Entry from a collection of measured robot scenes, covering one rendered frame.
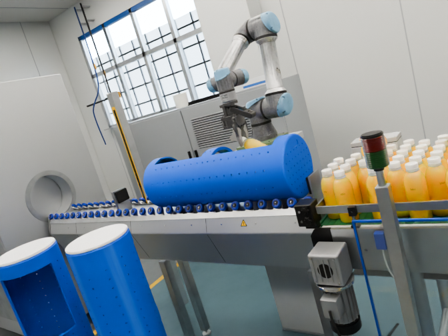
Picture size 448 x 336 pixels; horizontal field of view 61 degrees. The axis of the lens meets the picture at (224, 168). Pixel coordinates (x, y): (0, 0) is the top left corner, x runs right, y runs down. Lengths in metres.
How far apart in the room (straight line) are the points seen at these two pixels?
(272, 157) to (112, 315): 0.95
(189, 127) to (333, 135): 1.68
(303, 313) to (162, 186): 1.11
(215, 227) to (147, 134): 2.46
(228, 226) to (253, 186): 0.29
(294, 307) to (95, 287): 1.19
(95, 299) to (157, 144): 2.62
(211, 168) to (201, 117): 1.92
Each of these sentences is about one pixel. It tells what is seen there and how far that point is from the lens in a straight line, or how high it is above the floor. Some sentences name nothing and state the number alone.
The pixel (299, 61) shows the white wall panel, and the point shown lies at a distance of 4.49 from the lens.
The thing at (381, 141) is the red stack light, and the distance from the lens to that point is 1.14.
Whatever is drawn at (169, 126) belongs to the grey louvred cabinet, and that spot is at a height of 1.30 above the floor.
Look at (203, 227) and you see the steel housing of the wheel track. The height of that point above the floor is 0.87.
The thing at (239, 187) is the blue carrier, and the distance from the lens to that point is 1.70.
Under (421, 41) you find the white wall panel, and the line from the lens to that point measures 4.18.
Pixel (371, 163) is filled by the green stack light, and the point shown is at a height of 1.18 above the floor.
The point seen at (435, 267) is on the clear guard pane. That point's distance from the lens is 1.40.
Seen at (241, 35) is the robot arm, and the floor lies 1.74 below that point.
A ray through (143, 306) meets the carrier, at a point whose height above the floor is 0.70.
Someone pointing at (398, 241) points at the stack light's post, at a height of 0.93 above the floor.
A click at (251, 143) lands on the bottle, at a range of 1.73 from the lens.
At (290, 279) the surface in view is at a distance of 2.31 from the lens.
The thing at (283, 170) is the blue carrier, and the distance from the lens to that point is 1.56.
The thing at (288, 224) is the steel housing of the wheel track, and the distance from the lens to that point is 1.67.
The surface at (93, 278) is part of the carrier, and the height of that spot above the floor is 0.91.
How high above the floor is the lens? 1.49
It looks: 11 degrees down
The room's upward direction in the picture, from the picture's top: 17 degrees counter-clockwise
